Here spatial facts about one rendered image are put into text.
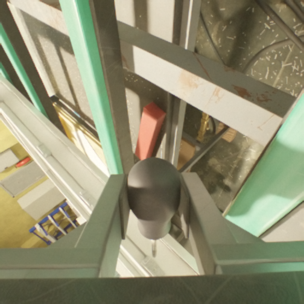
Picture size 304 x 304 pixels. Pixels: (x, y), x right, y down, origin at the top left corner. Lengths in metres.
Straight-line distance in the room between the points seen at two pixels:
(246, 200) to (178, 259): 0.25
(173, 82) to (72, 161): 0.37
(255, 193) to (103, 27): 0.20
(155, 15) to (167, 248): 0.48
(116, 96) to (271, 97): 0.18
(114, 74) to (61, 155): 0.33
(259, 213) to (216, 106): 0.10
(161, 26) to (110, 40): 0.31
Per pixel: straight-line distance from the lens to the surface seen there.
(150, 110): 0.66
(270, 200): 0.18
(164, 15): 0.54
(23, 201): 9.97
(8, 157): 8.34
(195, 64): 0.22
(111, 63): 0.26
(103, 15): 0.24
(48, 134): 0.63
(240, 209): 0.20
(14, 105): 0.77
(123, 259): 0.85
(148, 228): 0.17
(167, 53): 0.23
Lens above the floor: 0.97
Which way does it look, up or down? 26 degrees down
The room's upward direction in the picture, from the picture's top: 129 degrees counter-clockwise
